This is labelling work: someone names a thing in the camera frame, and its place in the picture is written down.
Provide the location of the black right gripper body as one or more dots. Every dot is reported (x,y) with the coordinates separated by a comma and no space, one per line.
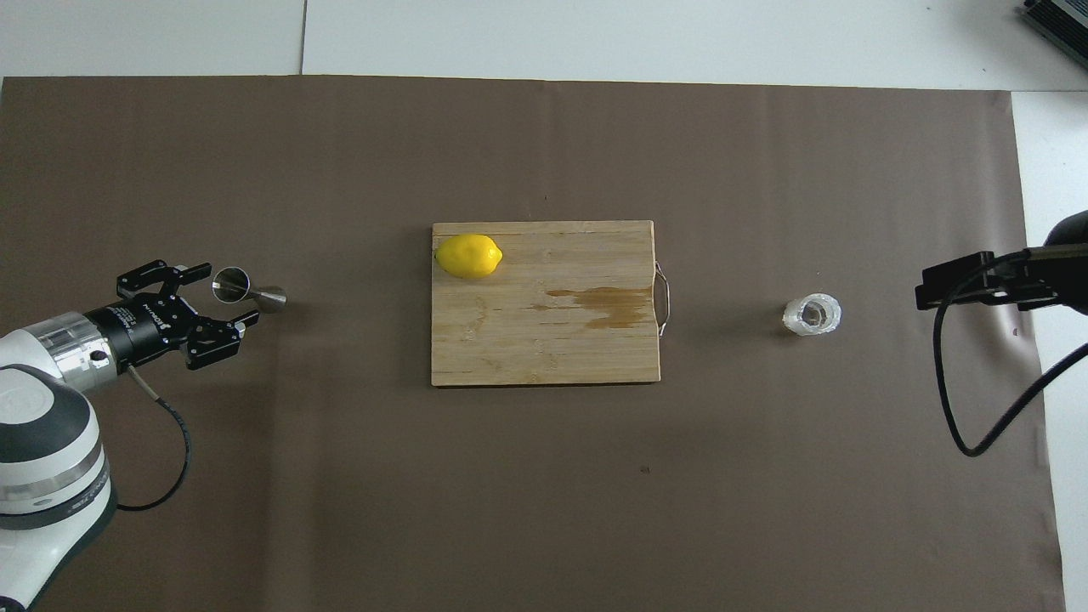
(1071,263)

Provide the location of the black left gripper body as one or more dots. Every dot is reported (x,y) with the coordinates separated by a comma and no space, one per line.
(144,327)

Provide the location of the steel double jigger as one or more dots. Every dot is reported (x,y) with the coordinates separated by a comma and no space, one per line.
(270,299)

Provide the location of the clear plastic cup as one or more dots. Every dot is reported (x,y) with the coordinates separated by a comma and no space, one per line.
(795,319)

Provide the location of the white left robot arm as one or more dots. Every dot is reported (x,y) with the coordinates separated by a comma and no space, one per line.
(42,442)

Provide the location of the brown paper table mat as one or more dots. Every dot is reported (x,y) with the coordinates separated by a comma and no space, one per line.
(340,467)

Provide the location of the grey ribbed metal device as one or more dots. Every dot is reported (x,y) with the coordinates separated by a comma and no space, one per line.
(1058,19)

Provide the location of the yellow lemon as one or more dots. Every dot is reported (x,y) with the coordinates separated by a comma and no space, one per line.
(467,257)

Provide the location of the wooden cutting board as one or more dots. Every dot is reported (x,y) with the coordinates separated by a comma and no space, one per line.
(527,340)

